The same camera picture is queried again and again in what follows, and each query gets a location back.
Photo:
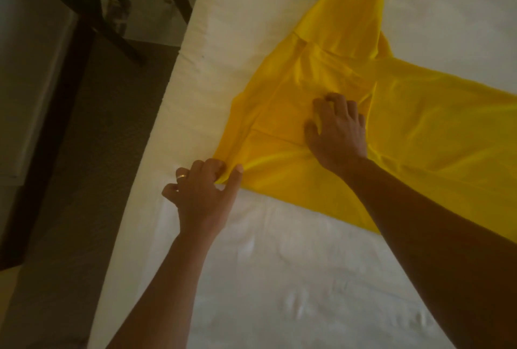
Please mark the person's left hand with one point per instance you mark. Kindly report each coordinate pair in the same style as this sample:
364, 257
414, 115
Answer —
202, 199

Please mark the person's right hand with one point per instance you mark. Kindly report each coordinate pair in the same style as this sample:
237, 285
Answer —
339, 136

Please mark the yellow shirt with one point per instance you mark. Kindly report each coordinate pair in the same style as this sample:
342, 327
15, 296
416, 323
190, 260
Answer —
420, 126

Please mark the person's right forearm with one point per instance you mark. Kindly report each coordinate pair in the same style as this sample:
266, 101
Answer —
436, 240

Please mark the person's left forearm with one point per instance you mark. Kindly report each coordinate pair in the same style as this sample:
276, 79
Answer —
166, 300

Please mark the white bed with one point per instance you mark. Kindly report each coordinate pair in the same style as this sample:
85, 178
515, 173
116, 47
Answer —
266, 272

